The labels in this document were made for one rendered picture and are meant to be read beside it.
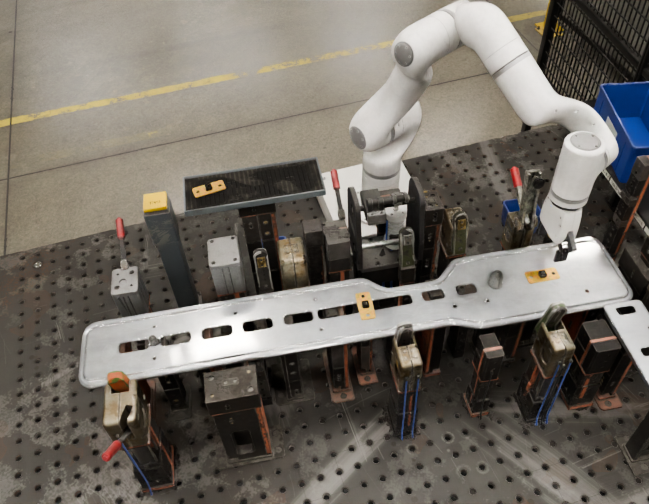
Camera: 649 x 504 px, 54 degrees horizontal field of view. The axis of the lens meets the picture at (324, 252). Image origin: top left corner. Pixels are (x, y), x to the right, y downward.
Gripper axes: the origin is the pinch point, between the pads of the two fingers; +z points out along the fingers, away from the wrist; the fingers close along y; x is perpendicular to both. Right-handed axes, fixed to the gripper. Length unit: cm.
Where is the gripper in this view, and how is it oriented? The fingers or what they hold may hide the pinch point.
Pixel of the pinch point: (552, 244)
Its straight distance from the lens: 165.8
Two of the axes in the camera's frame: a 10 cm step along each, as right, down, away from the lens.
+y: 1.7, 7.3, -6.6
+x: 9.8, -1.6, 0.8
